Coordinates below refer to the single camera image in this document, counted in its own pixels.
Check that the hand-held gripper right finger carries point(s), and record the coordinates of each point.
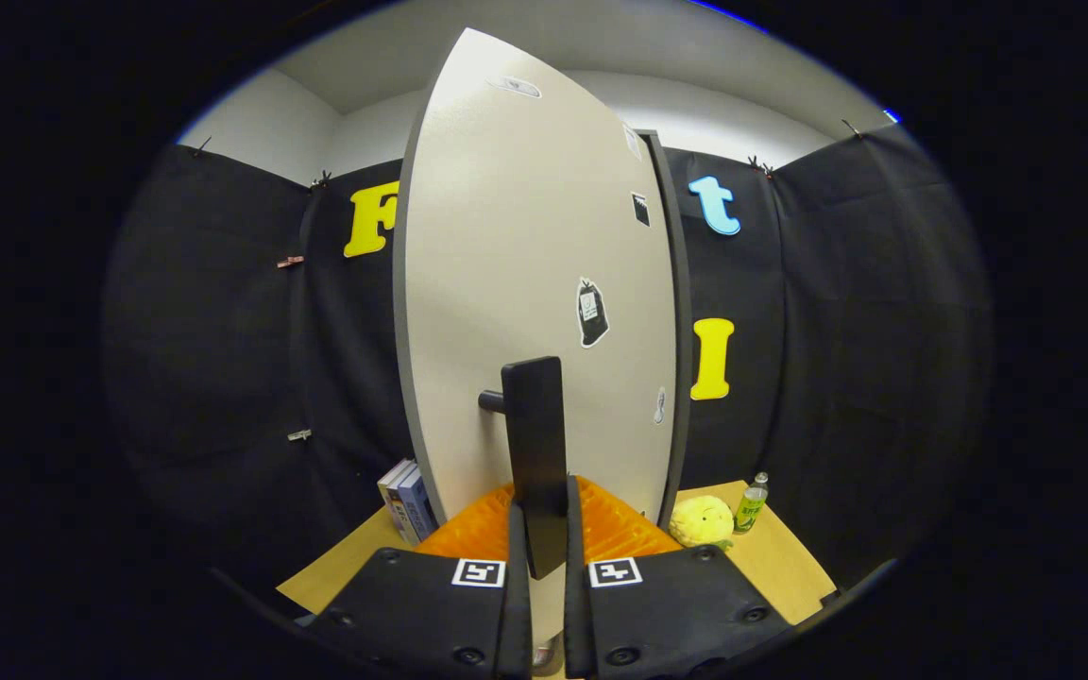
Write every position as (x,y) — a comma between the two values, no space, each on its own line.
(574,614)

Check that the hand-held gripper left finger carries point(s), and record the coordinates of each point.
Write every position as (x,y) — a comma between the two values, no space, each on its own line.
(518,614)

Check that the dark grey shoe cabinet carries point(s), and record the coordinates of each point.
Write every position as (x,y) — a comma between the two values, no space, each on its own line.
(683,331)

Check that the blue book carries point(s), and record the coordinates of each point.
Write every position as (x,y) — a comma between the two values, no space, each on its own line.
(419,510)

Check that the yellow plush toy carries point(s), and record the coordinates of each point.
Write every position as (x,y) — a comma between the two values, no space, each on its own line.
(700,521)

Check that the white book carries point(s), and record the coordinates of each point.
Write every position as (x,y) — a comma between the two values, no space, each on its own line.
(395,491)

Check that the green drink bottle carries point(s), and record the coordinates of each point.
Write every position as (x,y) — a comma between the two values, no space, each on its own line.
(750,510)

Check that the red clip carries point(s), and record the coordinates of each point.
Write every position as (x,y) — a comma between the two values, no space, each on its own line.
(290,262)

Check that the black backdrop cloth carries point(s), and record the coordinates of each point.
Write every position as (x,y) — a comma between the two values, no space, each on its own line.
(884,331)

